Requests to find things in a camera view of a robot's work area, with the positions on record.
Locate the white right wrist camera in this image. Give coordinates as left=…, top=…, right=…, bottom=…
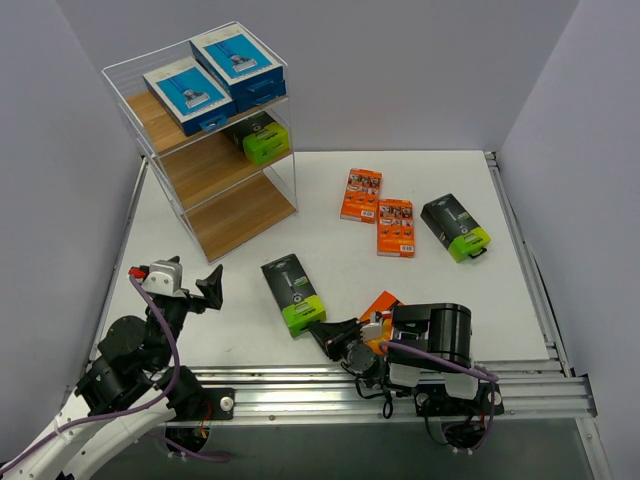
left=361, top=311, right=392, bottom=342

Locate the green black Gillette Labs box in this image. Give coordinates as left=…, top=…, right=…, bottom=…
left=261, top=254, right=327, bottom=338
left=420, top=193, right=491, bottom=263
left=223, top=112, right=290, bottom=166

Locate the blue Harry's razor box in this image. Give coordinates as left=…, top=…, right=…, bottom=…
left=234, top=80, right=287, bottom=113
left=142, top=57, right=238, bottom=137

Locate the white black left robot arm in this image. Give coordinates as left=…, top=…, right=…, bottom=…
left=1, top=256, right=235, bottom=479

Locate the orange Gillette Fusion5 box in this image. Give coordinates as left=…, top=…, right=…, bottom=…
left=360, top=291, right=402, bottom=354
left=376, top=199, right=415, bottom=258

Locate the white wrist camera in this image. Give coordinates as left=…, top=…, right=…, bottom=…
left=129, top=260, right=186, bottom=298
left=361, top=311, right=392, bottom=342

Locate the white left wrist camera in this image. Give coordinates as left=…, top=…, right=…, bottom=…
left=129, top=260, right=186, bottom=298

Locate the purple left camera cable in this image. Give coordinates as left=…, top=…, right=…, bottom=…
left=0, top=267, right=234, bottom=471

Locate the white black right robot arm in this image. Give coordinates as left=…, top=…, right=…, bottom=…
left=307, top=301, right=498, bottom=413

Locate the blue white Harry's box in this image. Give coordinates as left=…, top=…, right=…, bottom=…
left=189, top=23, right=284, bottom=97

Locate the white wire wooden shelf rack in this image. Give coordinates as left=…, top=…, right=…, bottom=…
left=102, top=21, right=298, bottom=261

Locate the orange Gillette cartridge box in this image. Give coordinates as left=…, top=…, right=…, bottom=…
left=340, top=168, right=383, bottom=224

